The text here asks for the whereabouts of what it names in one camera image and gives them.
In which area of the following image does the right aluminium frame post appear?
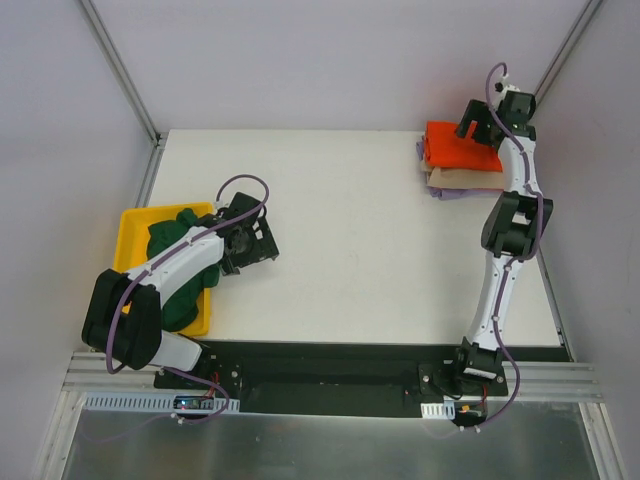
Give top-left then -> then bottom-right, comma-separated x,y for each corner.
534,0 -> 606,107

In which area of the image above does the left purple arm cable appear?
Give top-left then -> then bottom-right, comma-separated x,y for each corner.
105,173 -> 271,426

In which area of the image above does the yellow plastic bin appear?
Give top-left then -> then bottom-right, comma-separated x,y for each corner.
112,202 -> 214,337

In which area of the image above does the folded tan t-shirt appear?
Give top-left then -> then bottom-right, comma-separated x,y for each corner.
422,160 -> 505,191

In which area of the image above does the aluminium frame post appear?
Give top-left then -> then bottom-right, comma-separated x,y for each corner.
534,0 -> 606,107
76,0 -> 162,147

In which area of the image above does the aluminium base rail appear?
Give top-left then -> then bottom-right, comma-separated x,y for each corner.
62,352 -> 604,403

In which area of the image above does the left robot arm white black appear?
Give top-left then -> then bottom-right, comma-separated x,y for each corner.
81,192 -> 279,389

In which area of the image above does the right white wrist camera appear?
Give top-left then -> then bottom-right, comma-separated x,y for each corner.
491,76 -> 520,109

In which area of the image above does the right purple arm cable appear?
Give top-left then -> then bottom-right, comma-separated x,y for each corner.
457,62 -> 546,435

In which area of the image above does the green t-shirt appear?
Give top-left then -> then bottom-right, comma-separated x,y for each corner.
144,208 -> 223,333

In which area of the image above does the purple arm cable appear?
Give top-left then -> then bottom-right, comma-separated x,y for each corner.
457,62 -> 546,435
105,173 -> 271,426

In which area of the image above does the orange t-shirt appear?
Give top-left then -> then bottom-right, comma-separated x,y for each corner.
423,121 -> 502,172

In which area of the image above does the white cable duct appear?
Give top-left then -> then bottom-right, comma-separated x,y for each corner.
420,401 -> 456,421
84,392 -> 240,415

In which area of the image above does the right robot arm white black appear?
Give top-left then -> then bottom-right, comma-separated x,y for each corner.
450,84 -> 553,395

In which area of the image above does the folded lavender t-shirt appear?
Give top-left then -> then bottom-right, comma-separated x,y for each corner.
416,136 -> 500,201

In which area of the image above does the left aluminium frame post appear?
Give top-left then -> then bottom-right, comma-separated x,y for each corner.
76,0 -> 162,147

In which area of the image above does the left white cable duct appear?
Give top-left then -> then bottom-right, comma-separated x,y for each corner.
84,392 -> 240,415

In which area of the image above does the right white cable duct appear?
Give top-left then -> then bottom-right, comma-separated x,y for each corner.
420,401 -> 456,421

